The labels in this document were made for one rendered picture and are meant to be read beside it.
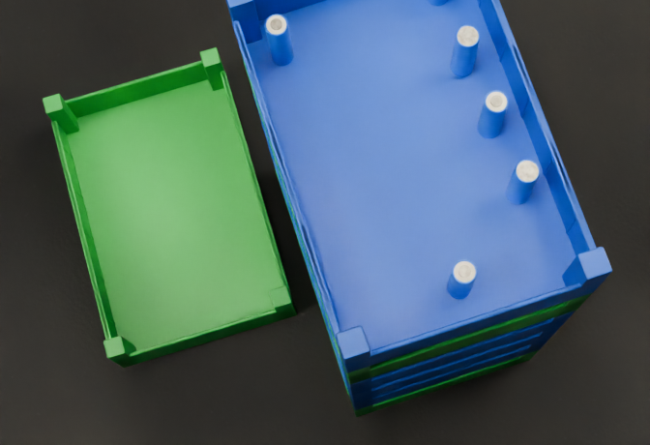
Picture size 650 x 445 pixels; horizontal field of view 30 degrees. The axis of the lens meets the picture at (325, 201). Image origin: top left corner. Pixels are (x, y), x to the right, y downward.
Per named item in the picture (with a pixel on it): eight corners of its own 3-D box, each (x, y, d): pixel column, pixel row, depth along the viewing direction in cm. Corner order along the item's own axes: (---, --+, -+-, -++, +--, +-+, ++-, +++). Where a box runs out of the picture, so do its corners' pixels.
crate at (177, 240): (59, 121, 141) (41, 98, 133) (225, 72, 142) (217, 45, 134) (122, 368, 133) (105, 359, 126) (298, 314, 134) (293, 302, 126)
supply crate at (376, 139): (232, 27, 100) (220, -15, 92) (463, -46, 101) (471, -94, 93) (345, 373, 92) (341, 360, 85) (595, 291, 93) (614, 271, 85)
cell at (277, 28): (268, 48, 99) (260, 16, 93) (289, 42, 99) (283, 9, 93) (275, 69, 98) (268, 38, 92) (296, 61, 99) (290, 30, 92)
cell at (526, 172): (535, 156, 89) (524, 180, 95) (511, 163, 89) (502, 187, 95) (544, 178, 88) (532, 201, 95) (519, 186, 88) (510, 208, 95)
